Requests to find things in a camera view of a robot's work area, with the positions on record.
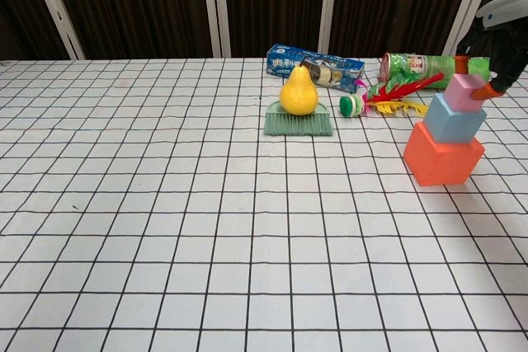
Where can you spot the green hand broom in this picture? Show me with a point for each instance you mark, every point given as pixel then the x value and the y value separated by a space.
pixel 297 125

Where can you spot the white checked tablecloth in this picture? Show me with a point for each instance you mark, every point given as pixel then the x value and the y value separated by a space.
pixel 165 203

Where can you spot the colourful feather shuttlecock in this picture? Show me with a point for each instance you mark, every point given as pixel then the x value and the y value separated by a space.
pixel 350 105

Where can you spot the small pink foam cube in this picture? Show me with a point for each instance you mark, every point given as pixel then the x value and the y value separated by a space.
pixel 462 94

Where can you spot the blue cookie box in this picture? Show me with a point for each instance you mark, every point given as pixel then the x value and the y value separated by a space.
pixel 284 63

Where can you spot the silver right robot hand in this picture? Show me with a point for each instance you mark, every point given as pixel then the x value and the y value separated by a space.
pixel 507 14

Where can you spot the large orange foam cube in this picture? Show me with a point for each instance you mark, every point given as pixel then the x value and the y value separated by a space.
pixel 441 164

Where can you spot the green chips can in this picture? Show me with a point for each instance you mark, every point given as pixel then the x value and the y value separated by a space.
pixel 396 64

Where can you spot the blue foam cube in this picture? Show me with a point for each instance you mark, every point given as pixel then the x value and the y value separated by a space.
pixel 449 125

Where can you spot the dark corrugated folding screen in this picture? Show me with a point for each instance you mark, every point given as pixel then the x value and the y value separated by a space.
pixel 136 6

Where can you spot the yellow pear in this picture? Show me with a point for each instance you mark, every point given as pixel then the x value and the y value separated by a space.
pixel 299 96

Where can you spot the white screen frame post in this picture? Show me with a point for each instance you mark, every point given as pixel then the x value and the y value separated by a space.
pixel 53 6
pixel 328 10
pixel 470 6
pixel 216 6

